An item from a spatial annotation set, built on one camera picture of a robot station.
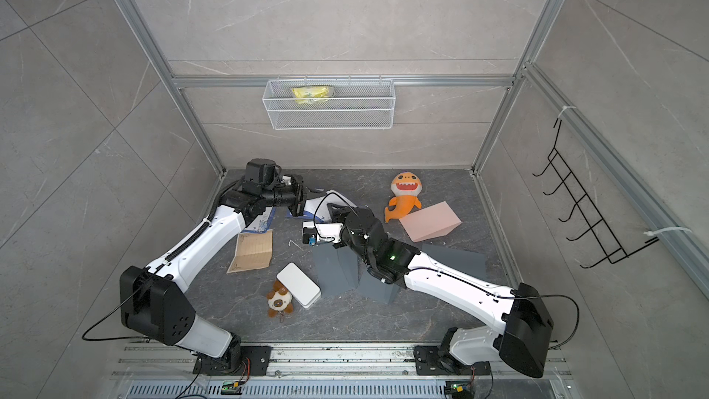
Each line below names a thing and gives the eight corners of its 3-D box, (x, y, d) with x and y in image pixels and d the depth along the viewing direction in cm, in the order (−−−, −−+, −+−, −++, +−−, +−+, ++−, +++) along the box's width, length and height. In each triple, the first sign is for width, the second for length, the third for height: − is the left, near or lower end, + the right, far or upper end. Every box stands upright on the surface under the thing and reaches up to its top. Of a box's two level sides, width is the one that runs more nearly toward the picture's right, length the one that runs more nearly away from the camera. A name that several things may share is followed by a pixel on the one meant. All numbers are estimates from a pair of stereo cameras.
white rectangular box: (278, 281, 89) (274, 275, 86) (295, 265, 93) (292, 259, 89) (309, 313, 83) (306, 308, 79) (326, 295, 87) (324, 289, 83)
